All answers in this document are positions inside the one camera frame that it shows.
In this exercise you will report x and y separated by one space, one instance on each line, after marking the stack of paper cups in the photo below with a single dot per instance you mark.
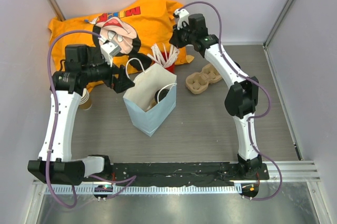
85 102

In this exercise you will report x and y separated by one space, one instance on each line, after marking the single black cup lid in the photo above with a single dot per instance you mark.
160 95

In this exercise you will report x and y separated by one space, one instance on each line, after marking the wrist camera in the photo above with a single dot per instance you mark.
109 49
182 16

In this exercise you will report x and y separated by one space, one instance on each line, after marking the pulp cup carrier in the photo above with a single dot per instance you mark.
152 105
198 82

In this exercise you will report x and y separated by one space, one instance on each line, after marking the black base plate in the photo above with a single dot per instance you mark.
179 174

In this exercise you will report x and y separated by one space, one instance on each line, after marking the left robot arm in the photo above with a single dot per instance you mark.
54 163

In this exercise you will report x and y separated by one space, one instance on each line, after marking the orange cartoon t-shirt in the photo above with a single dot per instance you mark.
135 29

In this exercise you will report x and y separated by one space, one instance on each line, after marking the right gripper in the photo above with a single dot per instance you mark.
174 39

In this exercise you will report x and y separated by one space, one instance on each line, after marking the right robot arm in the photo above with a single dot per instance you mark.
242 96

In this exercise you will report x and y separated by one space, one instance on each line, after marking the slotted cable duct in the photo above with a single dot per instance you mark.
104 189

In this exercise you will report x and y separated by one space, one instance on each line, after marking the light blue paper bag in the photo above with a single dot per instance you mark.
138 98

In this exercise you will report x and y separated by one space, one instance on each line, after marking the red ribbed cup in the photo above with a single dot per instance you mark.
171 67

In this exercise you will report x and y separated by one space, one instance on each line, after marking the right aluminium frame post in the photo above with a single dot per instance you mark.
277 24

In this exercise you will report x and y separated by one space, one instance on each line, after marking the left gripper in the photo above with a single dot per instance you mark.
122 83

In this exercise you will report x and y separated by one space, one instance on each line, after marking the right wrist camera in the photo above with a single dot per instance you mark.
182 16

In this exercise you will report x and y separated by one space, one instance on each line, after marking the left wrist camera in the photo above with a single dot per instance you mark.
109 49

